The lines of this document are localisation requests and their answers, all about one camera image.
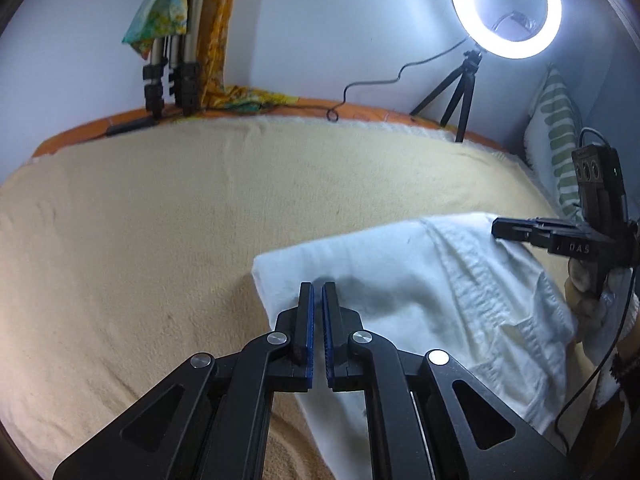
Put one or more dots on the person's right forearm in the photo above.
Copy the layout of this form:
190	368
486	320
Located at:
625	320

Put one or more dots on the white garment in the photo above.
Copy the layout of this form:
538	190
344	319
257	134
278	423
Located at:
400	300

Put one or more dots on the colourful hanging cloth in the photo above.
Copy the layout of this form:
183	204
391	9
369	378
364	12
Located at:
160	15

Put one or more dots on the person's right hand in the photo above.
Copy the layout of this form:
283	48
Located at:
580	275

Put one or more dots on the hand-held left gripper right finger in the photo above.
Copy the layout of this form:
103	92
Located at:
326	330

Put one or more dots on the small black tripod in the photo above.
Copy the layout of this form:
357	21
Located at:
470	67

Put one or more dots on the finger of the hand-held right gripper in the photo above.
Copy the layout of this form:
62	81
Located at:
520	239
530	223

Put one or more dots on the green striped white pillow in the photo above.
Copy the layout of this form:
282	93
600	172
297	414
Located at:
555	125

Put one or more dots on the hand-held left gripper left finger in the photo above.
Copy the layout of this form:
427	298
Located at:
311	330

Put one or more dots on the beige blanket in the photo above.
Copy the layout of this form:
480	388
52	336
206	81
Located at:
150	235

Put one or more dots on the orange patterned cloth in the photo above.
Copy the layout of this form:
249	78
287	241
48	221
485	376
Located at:
217	25

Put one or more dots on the folded silver tripod stand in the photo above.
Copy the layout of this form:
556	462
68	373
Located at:
187	80

